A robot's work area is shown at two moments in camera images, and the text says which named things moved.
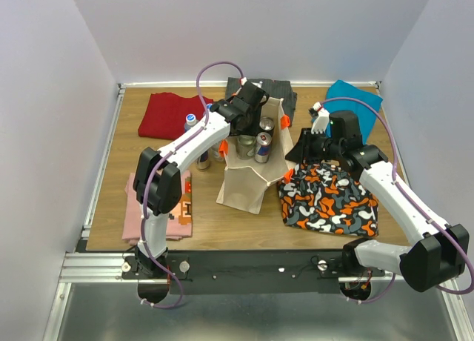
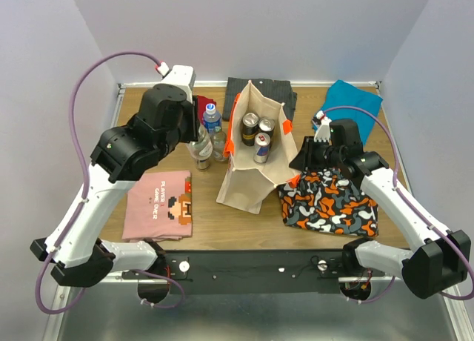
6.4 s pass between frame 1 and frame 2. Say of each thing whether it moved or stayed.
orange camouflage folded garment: stayed
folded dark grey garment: stayed
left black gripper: moved
